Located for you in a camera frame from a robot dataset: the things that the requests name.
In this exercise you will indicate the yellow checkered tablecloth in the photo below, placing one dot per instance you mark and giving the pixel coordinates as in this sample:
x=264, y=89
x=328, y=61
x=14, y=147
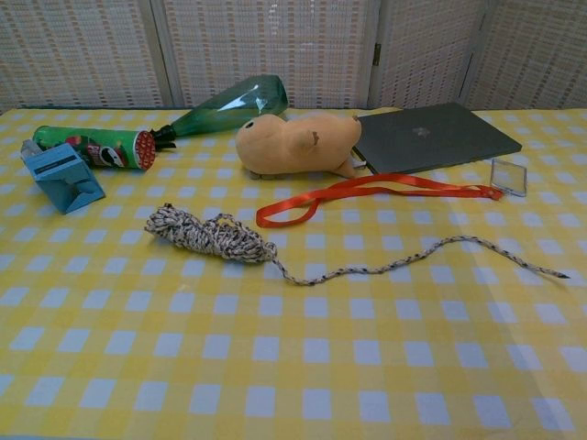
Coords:
x=293, y=366

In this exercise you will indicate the orange plush toy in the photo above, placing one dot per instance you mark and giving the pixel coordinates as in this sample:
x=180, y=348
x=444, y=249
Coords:
x=284, y=146

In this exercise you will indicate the green plastic bottle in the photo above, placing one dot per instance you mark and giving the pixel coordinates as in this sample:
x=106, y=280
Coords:
x=229, y=107

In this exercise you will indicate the grey laptop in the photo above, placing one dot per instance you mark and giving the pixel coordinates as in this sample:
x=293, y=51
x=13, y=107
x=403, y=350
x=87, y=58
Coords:
x=435, y=137

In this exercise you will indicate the woven folding screen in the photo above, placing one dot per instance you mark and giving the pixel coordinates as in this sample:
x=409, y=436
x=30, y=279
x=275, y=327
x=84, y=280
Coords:
x=275, y=46

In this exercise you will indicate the green Pringles can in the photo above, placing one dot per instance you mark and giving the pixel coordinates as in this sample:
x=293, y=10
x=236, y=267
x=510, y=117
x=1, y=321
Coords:
x=105, y=149

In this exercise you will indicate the clear badge holder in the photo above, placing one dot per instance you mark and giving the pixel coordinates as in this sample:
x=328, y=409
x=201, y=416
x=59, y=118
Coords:
x=508, y=178

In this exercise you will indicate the blue cardboard carton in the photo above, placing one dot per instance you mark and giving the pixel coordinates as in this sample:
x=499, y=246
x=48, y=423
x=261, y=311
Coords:
x=59, y=174

